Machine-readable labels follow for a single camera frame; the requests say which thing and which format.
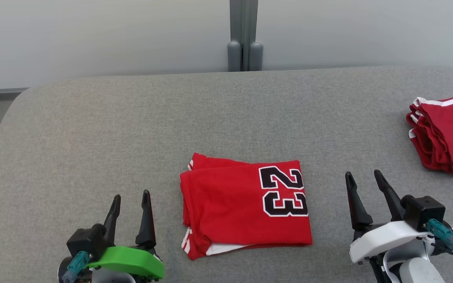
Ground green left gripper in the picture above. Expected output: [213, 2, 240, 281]
[87, 190, 165, 281]

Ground red shorts white side stripe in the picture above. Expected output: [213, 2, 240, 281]
[405, 96, 453, 181]

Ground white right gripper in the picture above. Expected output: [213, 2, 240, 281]
[345, 170, 433, 264]

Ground grey cylinder post foot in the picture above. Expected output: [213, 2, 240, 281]
[249, 41, 263, 71]
[227, 39, 242, 72]

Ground grey partition post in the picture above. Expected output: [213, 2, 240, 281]
[230, 0, 258, 72]

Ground red jersey shirt white sleeves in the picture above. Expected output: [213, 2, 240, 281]
[179, 153, 313, 261]

